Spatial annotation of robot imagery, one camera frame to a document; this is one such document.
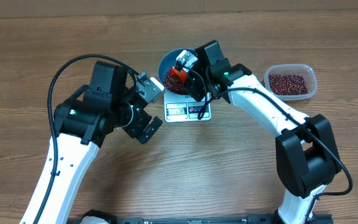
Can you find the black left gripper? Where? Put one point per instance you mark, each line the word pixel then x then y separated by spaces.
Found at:
pixel 145 121

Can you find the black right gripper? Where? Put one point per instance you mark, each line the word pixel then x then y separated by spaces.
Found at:
pixel 197 95

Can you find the red measuring scoop blue handle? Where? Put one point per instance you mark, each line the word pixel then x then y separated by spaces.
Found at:
pixel 179 74

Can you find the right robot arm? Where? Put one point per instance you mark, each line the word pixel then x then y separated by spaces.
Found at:
pixel 306 153

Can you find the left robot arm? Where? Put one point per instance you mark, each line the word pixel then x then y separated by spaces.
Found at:
pixel 115 98

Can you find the red beans in bowl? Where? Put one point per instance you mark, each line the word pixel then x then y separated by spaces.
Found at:
pixel 173 83

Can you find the white kitchen scale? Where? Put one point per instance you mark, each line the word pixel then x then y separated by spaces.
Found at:
pixel 183 108

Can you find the blue bowl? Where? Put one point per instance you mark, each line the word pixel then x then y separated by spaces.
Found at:
pixel 166 63

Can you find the clear plastic container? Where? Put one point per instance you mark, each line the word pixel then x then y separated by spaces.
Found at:
pixel 294 69

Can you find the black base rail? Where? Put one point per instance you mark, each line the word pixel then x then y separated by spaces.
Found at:
pixel 97 216

